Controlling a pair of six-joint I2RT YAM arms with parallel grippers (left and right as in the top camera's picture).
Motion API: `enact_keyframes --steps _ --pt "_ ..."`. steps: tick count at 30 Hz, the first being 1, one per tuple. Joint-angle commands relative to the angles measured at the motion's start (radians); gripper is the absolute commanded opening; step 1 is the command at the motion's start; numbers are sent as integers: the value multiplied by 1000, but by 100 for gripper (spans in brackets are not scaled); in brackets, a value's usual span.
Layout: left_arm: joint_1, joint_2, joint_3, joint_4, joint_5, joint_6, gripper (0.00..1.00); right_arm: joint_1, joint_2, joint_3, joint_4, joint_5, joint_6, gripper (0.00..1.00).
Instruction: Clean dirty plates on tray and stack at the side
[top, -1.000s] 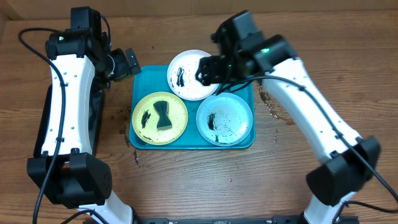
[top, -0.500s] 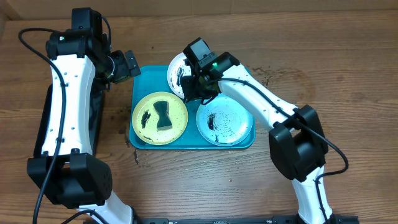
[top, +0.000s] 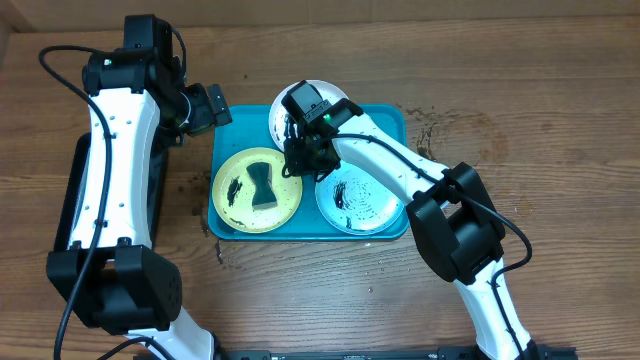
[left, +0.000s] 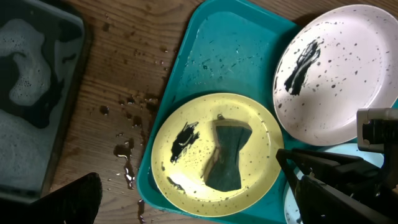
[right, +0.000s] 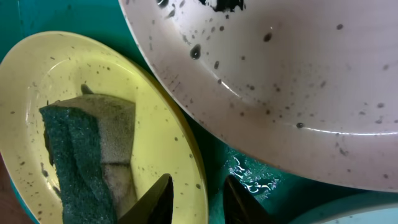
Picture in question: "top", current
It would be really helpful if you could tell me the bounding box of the green yellow sponge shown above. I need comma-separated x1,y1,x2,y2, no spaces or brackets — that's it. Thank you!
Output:
246,162,277,210

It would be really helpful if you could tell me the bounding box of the white dirty plate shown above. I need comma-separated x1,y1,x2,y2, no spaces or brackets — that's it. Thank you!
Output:
269,80,364,152

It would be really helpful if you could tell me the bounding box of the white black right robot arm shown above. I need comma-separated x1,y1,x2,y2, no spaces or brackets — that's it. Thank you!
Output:
279,81,539,359

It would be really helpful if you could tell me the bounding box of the light blue dirty plate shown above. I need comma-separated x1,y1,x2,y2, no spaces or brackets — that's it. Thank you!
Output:
315,162,409,240

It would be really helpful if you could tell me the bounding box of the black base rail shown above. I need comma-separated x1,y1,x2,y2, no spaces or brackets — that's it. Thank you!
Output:
219,347,579,360

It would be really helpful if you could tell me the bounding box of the black water basin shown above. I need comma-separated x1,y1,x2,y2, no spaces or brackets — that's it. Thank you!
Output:
53,133,169,252

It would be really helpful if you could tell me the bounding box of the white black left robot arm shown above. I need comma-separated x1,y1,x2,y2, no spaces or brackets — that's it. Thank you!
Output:
46,14,232,359

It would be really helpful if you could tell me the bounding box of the yellow-green dirty plate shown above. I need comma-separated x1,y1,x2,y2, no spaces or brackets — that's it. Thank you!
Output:
211,147,303,234

